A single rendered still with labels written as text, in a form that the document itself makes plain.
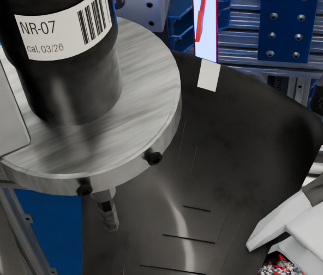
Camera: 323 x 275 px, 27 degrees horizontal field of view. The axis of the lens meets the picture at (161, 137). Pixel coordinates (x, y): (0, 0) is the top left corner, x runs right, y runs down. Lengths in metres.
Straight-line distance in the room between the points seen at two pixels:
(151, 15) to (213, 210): 0.53
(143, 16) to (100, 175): 0.80
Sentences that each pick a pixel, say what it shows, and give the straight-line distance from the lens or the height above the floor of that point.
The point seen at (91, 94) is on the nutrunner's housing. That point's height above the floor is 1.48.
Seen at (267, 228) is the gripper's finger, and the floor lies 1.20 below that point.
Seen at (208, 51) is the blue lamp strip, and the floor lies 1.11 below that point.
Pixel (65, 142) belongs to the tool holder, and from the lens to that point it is 0.21.
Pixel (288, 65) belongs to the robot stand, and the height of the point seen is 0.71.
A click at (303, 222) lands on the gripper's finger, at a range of 0.50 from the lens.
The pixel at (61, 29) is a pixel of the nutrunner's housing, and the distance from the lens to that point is 0.18.
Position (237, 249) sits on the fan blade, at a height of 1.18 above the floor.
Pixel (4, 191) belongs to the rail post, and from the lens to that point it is 1.06.
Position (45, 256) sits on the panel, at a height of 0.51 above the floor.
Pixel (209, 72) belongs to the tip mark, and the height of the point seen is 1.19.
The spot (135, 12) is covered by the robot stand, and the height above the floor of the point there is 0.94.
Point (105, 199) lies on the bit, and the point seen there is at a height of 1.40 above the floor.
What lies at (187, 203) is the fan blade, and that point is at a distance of 0.51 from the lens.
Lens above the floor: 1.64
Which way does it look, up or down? 55 degrees down
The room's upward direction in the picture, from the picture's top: 7 degrees counter-clockwise
